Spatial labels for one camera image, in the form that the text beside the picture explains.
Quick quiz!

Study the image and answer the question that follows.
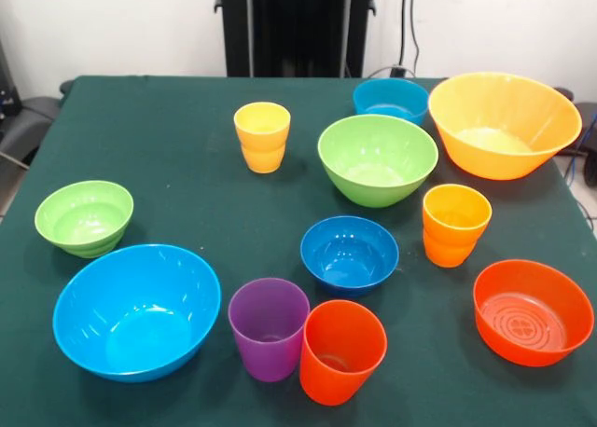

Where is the dark green tablecloth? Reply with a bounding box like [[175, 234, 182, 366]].
[[0, 75, 597, 427]]

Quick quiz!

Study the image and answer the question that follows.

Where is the dark blue bowl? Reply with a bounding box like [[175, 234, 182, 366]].
[[299, 214, 400, 300]]

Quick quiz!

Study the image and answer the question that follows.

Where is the dark grey pedestal leg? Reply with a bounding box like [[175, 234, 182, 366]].
[[0, 95, 62, 168]]

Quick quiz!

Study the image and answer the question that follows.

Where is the large yellow bowl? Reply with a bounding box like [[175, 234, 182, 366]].
[[427, 71, 584, 182]]

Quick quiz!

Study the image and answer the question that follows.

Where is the large light blue bowl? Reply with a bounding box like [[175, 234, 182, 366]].
[[51, 243, 222, 384]]

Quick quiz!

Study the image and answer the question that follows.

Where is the yellow ribbed plastic cup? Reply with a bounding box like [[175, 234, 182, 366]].
[[233, 102, 292, 174]]

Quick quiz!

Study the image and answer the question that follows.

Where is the orange ribbed plastic cup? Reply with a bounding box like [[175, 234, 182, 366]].
[[423, 183, 493, 269]]

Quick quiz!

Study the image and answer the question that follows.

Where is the large green bowl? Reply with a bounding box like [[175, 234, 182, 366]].
[[317, 114, 440, 209]]

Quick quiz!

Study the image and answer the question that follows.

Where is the red plastic bowl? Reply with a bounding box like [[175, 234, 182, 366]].
[[472, 258, 595, 368]]

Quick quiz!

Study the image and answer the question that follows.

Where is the purple plastic cup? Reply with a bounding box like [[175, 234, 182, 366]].
[[227, 278, 312, 383]]

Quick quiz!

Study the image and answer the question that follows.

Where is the red plastic cup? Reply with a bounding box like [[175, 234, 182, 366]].
[[298, 299, 389, 406]]

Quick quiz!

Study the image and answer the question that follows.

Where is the small light blue bowl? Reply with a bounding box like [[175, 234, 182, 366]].
[[352, 77, 430, 128]]

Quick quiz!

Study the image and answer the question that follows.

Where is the black hanging cable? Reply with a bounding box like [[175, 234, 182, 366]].
[[394, 0, 422, 77]]

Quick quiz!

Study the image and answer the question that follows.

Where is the small green ribbed bowl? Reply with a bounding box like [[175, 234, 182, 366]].
[[34, 179, 135, 259]]

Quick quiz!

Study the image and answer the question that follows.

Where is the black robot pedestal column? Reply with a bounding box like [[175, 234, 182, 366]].
[[214, 0, 377, 78]]

